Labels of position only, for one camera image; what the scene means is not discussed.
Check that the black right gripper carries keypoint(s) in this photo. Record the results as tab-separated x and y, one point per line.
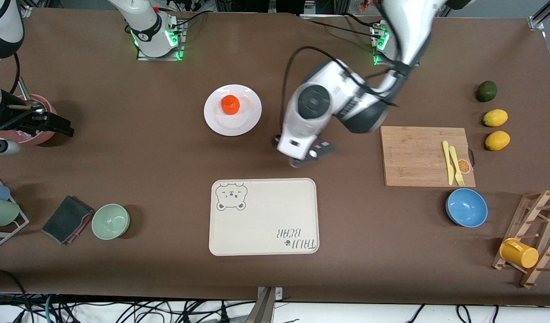
15	121

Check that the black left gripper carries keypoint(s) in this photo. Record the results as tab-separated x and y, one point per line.
276	138

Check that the white round plate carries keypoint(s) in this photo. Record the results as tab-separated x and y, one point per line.
248	116

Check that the orange mandarin fruit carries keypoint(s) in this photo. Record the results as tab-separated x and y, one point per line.
230	105

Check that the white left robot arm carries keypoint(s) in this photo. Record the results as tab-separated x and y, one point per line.
409	31

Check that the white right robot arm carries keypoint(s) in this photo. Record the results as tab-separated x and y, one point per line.
149	31

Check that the pink bowl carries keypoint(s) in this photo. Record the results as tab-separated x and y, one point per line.
37	137

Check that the cream tray with bear print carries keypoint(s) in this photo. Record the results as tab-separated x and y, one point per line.
266	215

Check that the wooden cutting board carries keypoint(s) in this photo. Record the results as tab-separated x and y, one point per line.
409	157

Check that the dark grey folded cloth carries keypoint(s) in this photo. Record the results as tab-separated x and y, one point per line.
66	220

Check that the pale green cup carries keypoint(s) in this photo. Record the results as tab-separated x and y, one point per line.
1	211

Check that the pale green bowl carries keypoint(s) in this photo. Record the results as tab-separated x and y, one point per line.
110	221

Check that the yellow plastic knife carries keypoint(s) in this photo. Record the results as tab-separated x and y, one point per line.
447	161

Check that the yellow plastic fork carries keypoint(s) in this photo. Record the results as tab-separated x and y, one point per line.
456	166

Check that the orange slice toy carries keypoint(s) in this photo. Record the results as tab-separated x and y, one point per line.
465	167

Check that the blue bowl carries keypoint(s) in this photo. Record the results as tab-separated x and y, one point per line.
466	207

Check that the dark green lime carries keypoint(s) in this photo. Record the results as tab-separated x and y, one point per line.
486	91

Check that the yellow lemon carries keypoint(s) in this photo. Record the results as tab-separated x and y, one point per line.
495	117
497	140

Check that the wooden cup rack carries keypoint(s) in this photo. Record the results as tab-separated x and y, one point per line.
532	211

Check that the yellow cup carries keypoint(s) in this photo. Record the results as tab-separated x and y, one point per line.
519	253

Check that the aluminium table bracket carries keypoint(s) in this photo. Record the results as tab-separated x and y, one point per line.
266	305

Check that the aluminium frame profile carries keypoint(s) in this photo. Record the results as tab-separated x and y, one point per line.
535	21

